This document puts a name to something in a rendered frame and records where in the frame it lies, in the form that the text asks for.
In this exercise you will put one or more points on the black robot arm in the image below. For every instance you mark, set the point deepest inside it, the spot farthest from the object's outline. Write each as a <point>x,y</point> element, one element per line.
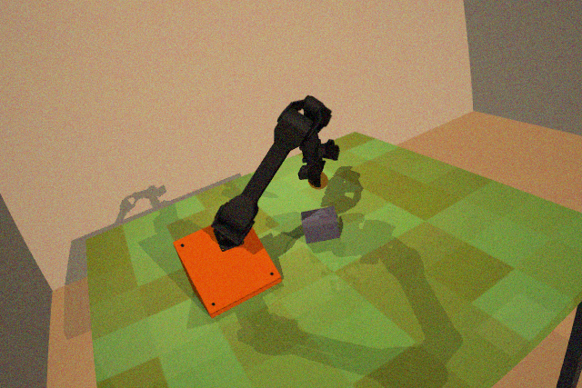
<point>234,219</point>

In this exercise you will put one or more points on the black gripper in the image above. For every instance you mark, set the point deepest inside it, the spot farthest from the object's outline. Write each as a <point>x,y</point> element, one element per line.
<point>312,170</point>

